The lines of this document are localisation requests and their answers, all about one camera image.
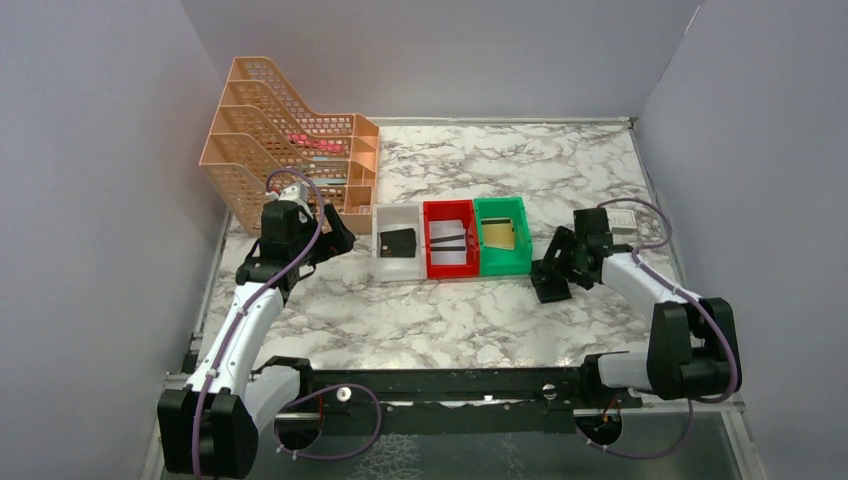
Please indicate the peach plastic desk organizer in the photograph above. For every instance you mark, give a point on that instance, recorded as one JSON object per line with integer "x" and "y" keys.
{"x": 247, "y": 141}

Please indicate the white card box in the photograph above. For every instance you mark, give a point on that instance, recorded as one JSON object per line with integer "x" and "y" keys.
{"x": 622, "y": 221}

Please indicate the green plastic bin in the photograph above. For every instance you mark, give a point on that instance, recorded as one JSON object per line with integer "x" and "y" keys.
{"x": 496, "y": 262}

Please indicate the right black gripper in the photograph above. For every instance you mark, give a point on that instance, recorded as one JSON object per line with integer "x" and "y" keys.
{"x": 564, "y": 239}

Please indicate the pink highlighter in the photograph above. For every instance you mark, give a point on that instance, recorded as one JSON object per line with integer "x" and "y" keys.
{"x": 311, "y": 146}

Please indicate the black credit card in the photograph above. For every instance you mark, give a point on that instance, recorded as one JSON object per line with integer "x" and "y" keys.
{"x": 399, "y": 243}

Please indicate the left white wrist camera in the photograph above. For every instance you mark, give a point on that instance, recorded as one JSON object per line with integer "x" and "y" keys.
{"x": 296, "y": 193}

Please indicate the white plastic bin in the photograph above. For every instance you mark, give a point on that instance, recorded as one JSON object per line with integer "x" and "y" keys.
{"x": 392, "y": 216}

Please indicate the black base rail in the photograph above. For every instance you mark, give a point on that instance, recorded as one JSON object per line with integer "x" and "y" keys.
{"x": 443, "y": 401}

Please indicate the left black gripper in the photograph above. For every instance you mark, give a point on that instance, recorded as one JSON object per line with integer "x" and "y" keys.
{"x": 336, "y": 241}

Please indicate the gold credit card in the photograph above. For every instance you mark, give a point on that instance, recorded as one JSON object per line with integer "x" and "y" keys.
{"x": 498, "y": 233}

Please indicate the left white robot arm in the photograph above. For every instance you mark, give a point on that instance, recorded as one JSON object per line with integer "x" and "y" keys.
{"x": 211, "y": 425}

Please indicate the black leather card holder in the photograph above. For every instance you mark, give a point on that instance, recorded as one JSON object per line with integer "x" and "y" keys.
{"x": 550, "y": 288}

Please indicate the red plastic bin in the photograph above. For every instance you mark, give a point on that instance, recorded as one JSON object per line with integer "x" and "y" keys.
{"x": 451, "y": 210}

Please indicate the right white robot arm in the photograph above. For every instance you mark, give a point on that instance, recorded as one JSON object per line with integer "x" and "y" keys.
{"x": 692, "y": 350}

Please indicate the white card with black stripe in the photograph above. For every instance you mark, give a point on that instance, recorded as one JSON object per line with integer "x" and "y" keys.
{"x": 447, "y": 233}

